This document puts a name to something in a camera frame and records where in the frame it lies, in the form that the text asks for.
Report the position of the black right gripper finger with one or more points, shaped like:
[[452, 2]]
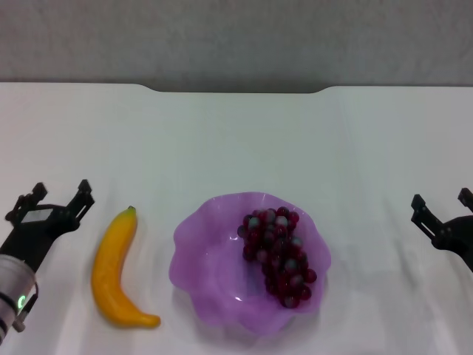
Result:
[[425, 218], [466, 199]]

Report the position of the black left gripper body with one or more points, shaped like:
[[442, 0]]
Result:
[[37, 233]]

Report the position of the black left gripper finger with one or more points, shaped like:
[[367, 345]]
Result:
[[81, 203], [31, 196]]

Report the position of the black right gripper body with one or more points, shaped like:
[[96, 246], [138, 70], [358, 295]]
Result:
[[458, 236]]

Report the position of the yellow banana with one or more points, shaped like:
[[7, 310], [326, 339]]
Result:
[[111, 266]]

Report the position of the dark red grape bunch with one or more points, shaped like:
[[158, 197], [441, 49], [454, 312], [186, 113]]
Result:
[[281, 255]]

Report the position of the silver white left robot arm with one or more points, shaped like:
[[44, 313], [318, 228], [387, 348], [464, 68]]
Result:
[[13, 288]]

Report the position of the purple wavy plastic bowl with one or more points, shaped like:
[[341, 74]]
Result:
[[214, 266]]

